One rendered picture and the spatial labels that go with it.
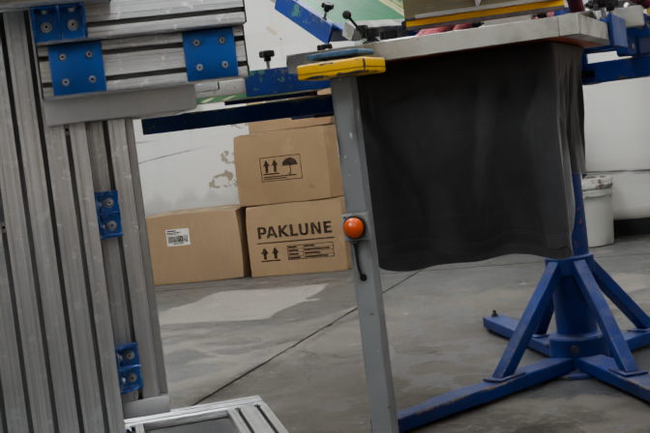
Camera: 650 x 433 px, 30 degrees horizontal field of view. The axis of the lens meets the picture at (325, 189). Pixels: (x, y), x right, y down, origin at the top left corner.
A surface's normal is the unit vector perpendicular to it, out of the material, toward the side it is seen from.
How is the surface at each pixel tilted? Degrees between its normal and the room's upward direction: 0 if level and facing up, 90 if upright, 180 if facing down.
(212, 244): 89
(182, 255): 91
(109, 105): 90
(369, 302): 90
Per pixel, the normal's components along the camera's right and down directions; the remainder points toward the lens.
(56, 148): 0.20, 0.03
